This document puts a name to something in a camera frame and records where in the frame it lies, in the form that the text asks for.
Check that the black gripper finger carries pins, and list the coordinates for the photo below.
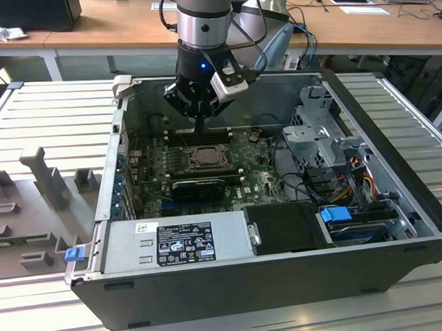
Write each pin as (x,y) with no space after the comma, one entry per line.
(180,98)
(219,108)

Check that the silver topped green CPU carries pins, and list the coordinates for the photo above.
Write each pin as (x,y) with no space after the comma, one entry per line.
(208,155)

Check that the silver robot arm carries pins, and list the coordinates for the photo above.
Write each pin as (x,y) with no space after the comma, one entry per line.
(190,25)

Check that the black RAM slot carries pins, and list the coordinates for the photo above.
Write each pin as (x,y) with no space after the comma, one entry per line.
(184,141)
(206,173)
(206,169)
(183,134)

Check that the CPU socket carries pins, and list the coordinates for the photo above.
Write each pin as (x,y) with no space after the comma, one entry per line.
(210,165)

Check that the silver coin battery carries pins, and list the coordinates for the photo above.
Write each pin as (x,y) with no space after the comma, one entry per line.
(253,137)

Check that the white paper sheet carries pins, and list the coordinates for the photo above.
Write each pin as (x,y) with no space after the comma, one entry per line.
(155,6)
(364,10)

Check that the wooden desk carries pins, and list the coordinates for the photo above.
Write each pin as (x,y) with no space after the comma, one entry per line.
(129,27)

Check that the black graphics card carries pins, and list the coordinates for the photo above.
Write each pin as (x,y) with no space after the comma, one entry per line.
(196,191)

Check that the green motherboard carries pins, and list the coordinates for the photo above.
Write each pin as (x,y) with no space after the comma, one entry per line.
(251,193)

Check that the grey metal drive cage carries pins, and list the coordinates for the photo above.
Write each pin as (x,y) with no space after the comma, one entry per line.
(307,140)

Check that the black plastic shroud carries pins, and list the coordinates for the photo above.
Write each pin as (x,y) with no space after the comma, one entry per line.
(285,228)

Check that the silver power supply box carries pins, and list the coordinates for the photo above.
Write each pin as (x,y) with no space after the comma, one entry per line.
(125,245)

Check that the hard disk in blue carrier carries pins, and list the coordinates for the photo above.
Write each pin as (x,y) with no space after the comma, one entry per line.
(335,214)

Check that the dark tablet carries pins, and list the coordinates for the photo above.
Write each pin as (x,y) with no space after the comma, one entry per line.
(349,0)

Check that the black box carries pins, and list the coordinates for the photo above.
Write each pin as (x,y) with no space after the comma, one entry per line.
(30,14)

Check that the grey parts rack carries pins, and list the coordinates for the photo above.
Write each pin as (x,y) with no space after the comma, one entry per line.
(44,200)

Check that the crumpled white paper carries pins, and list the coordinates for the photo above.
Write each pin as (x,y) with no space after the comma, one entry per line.
(5,33)

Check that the black and grey PC case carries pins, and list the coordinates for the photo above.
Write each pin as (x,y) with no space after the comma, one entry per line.
(211,296)

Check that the blue plastic latch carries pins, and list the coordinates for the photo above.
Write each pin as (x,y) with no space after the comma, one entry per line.
(74,256)

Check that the green RAM stick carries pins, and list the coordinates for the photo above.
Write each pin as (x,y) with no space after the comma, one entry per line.
(16,243)

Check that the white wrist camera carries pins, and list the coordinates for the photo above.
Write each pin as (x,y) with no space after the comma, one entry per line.
(233,87)

